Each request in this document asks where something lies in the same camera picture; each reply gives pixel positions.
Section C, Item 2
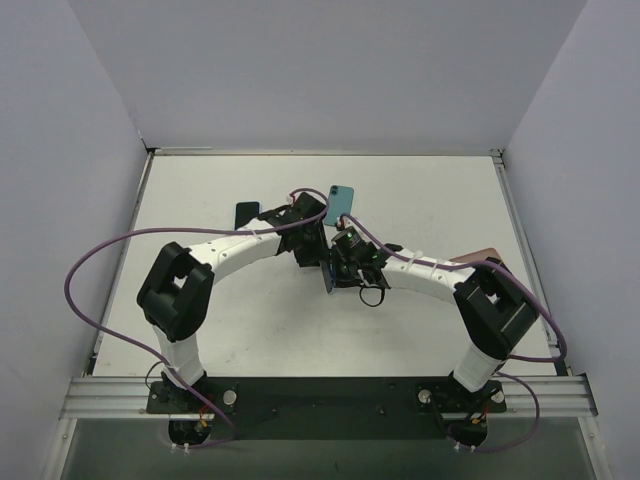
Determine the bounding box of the pink phone case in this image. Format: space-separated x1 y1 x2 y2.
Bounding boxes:
450 248 502 264

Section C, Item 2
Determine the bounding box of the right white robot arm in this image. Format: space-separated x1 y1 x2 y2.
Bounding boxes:
331 227 539 393

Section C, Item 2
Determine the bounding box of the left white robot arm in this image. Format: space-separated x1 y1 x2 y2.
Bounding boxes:
137 191 328 412

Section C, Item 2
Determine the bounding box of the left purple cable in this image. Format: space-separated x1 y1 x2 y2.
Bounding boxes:
63 187 326 449

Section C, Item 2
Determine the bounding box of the purple cable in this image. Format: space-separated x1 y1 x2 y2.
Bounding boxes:
339 213 569 455
63 187 326 449

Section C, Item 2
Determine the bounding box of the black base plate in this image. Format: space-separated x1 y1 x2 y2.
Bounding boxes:
146 377 507 440

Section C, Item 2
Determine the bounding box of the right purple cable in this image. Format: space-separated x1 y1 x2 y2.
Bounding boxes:
339 213 569 455

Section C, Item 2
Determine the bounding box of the aluminium front rail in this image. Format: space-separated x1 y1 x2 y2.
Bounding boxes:
61 376 598 420

